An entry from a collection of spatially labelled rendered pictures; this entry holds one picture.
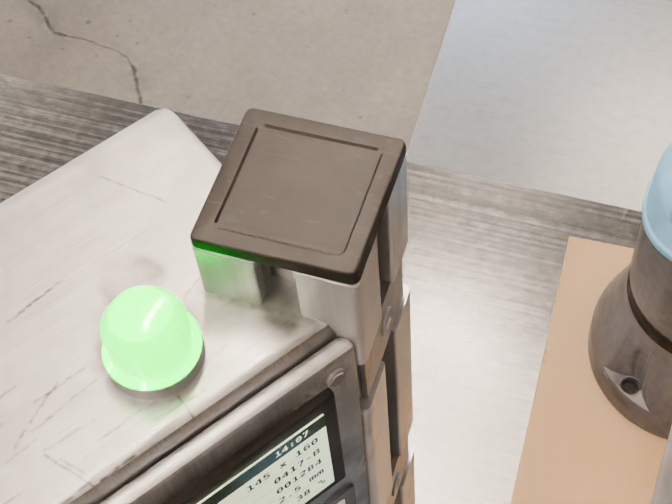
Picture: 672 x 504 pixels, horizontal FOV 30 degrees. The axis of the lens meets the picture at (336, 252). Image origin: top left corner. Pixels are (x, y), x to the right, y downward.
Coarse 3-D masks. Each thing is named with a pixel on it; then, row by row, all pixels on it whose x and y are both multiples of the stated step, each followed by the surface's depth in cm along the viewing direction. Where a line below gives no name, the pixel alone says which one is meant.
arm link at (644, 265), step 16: (656, 176) 77; (656, 192) 76; (656, 208) 76; (640, 224) 82; (656, 224) 77; (640, 240) 81; (656, 240) 77; (640, 256) 81; (656, 256) 78; (640, 272) 82; (656, 272) 79; (640, 288) 82; (656, 288) 80; (640, 304) 83; (656, 304) 81; (656, 320) 82
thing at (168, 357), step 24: (144, 288) 31; (120, 312) 31; (144, 312) 31; (168, 312) 31; (120, 336) 30; (144, 336) 30; (168, 336) 31; (192, 336) 32; (120, 360) 31; (144, 360) 31; (168, 360) 31; (192, 360) 32; (120, 384) 32; (144, 384) 31; (168, 384) 31
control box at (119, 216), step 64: (128, 128) 37; (64, 192) 36; (128, 192) 35; (192, 192) 35; (0, 256) 34; (64, 256) 34; (128, 256) 34; (192, 256) 34; (0, 320) 33; (64, 320) 33; (256, 320) 33; (0, 384) 32; (64, 384) 32; (192, 384) 32; (256, 384) 32; (320, 384) 33; (0, 448) 31; (64, 448) 31; (128, 448) 31; (192, 448) 32
